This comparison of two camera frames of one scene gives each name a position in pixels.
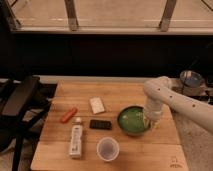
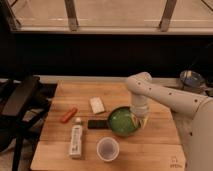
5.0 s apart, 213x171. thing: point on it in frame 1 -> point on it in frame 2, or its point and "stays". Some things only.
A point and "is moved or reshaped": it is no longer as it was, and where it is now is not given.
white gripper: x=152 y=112 -> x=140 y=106
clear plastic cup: x=108 y=149 stays
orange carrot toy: x=68 y=115 stays
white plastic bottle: x=76 y=142 stays
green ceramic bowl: x=131 y=120 is moved or reshaped
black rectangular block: x=100 y=124 stays
